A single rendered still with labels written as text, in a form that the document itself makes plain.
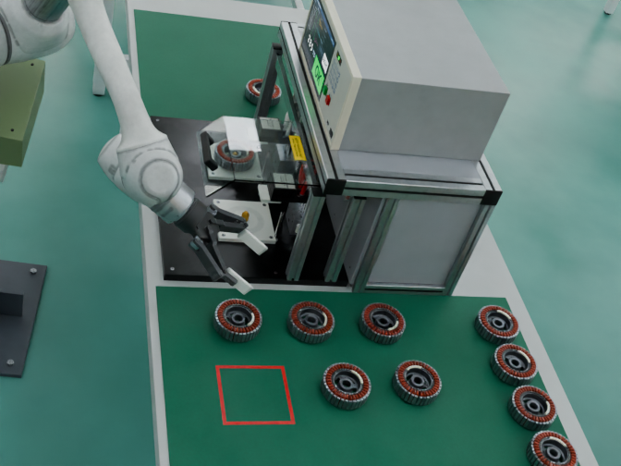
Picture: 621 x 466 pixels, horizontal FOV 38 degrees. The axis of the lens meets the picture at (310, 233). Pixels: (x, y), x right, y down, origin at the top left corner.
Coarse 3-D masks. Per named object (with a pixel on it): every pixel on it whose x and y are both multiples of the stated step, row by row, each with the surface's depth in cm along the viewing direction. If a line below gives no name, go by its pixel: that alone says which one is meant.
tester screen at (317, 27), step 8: (312, 8) 233; (320, 8) 226; (312, 16) 232; (320, 16) 226; (312, 24) 232; (320, 24) 226; (312, 32) 232; (320, 32) 225; (328, 32) 219; (312, 40) 231; (320, 40) 225; (328, 40) 218; (304, 48) 238; (312, 48) 231; (328, 48) 218; (312, 56) 231; (328, 56) 218; (312, 64) 230; (320, 64) 224; (328, 64) 218
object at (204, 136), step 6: (204, 132) 215; (204, 138) 213; (210, 138) 215; (204, 144) 212; (210, 144) 216; (204, 150) 210; (210, 150) 211; (204, 156) 209; (210, 156) 208; (204, 162) 208; (210, 162) 208; (210, 168) 209; (216, 168) 210
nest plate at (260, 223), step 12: (216, 204) 240; (228, 204) 241; (240, 204) 242; (252, 204) 243; (264, 204) 244; (252, 216) 240; (264, 216) 241; (252, 228) 236; (264, 228) 237; (228, 240) 232; (240, 240) 233; (264, 240) 234
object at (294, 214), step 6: (288, 204) 242; (294, 204) 241; (288, 210) 242; (294, 210) 239; (288, 216) 242; (294, 216) 237; (300, 216) 238; (288, 222) 241; (294, 222) 237; (288, 228) 241; (294, 228) 238; (294, 234) 240
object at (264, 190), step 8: (272, 184) 230; (280, 184) 230; (264, 192) 233; (272, 192) 230; (280, 192) 230; (288, 192) 230; (296, 192) 231; (264, 200) 231; (272, 200) 230; (280, 200) 231; (288, 200) 231; (296, 200) 232; (304, 200) 232; (304, 208) 236
